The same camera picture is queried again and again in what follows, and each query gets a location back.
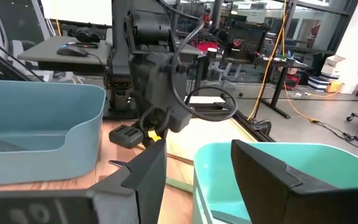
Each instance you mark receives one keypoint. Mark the white cardboard box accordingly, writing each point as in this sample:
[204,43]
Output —
[332,63]

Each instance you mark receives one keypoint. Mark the black computer mouse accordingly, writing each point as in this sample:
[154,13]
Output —
[71,50]

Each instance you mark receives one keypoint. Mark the yellow plastic container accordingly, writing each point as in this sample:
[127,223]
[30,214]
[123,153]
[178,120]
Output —
[334,87]

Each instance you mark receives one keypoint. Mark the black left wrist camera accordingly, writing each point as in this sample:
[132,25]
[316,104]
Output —
[180,119]

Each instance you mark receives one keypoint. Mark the black pegboard workbench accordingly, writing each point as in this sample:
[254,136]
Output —
[244,40]

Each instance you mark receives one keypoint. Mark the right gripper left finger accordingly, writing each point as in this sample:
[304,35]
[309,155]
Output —
[141,186]

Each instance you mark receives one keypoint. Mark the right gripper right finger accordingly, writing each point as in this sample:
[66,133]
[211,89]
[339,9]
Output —
[275,193]

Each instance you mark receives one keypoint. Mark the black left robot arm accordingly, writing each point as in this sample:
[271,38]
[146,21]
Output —
[154,77]

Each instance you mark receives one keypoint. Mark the grey side desk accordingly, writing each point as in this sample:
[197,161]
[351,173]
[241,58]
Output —
[42,49]

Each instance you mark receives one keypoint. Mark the white office chair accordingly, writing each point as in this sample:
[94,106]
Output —
[225,77]

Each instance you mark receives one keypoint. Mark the person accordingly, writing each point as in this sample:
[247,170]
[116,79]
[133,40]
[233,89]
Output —
[208,17]

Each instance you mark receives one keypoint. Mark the black headphones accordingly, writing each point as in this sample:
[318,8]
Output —
[85,35]

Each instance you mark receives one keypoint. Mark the yellow sticker label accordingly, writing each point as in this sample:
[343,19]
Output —
[154,136]

